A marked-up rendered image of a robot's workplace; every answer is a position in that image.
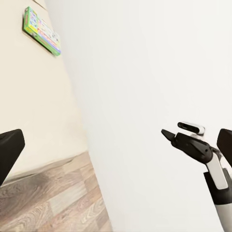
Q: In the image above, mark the board game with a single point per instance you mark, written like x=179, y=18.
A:
x=39, y=29

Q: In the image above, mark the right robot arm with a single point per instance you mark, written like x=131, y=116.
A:
x=217, y=178

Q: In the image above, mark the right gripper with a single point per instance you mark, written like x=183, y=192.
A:
x=191, y=146

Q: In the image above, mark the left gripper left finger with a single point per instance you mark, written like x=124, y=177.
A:
x=12, y=144

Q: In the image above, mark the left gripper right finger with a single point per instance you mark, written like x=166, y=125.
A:
x=224, y=143

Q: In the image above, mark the bed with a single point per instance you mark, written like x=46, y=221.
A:
x=36, y=96

